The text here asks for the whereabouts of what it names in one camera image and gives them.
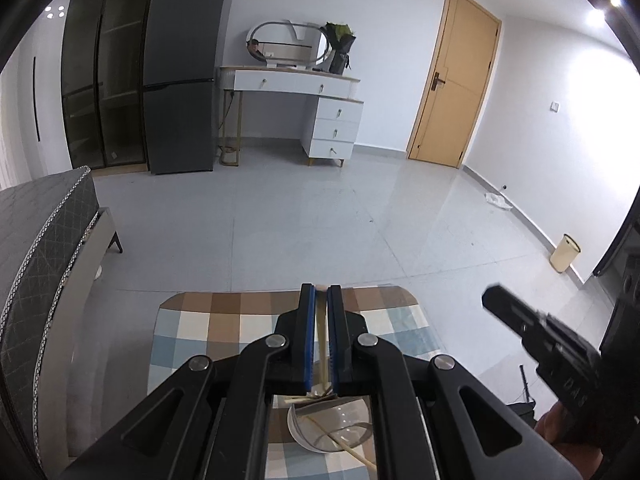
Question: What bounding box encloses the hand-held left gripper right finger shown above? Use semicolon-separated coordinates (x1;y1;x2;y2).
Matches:
326;284;576;480

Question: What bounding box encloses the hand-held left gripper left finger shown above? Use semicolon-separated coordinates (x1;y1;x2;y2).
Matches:
59;284;318;480

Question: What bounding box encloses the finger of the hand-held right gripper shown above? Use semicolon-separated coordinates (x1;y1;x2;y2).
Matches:
481;284;551;343

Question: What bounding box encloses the grey white utensil holder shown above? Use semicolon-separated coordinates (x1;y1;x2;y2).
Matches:
286;394;375;455

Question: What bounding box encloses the person's right hand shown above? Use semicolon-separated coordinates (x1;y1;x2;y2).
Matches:
534;401;610;480

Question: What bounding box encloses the black stand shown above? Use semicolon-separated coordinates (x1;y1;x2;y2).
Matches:
506;364;537;417

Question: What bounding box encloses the cream waste bin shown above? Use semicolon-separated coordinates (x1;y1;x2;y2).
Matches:
550;233;582;274

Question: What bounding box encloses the checkered tablecloth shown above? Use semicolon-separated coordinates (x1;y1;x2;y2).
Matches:
146;285;442;480

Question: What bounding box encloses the white dressing table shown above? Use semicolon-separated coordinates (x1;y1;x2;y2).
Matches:
216;64;364;168

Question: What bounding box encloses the light wooden door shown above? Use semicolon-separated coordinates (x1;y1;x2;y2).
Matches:
405;0;503;170

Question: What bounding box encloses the dark grey refrigerator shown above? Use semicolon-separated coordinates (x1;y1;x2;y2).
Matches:
141;0;236;176

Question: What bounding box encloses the black wrapped flower bouquet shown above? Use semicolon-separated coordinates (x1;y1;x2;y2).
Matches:
321;22;357;75

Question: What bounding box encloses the oval vanity mirror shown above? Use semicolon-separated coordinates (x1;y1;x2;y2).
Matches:
244;20;332;69

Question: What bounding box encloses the dark quilted mattress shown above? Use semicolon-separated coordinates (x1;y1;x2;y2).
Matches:
0;166;99;441

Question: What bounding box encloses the dark glass cabinet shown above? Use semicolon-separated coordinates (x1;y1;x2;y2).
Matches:
60;0;157;171

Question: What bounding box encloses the white wardrobe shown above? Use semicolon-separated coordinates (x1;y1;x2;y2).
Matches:
0;5;76;191

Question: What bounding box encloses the grey bed frame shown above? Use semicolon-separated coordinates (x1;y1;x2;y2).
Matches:
60;206;125;341

